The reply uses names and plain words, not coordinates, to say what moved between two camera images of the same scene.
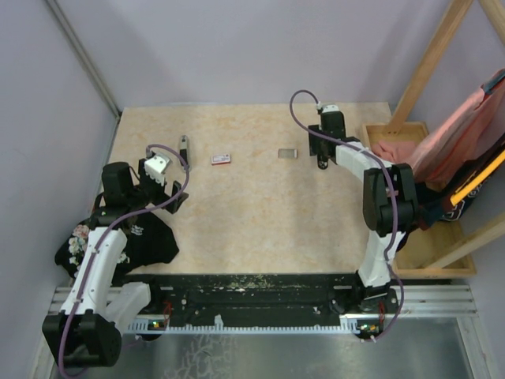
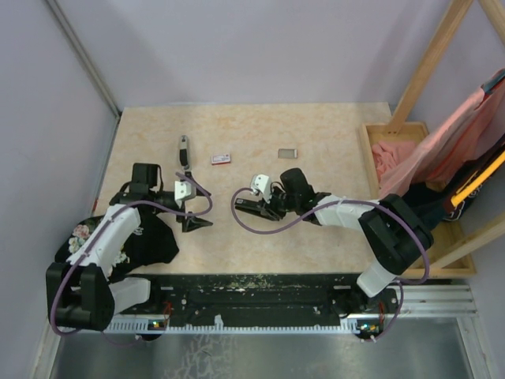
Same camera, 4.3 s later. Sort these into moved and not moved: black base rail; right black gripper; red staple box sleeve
Moved: right black gripper
Not moved: black base rail; red staple box sleeve
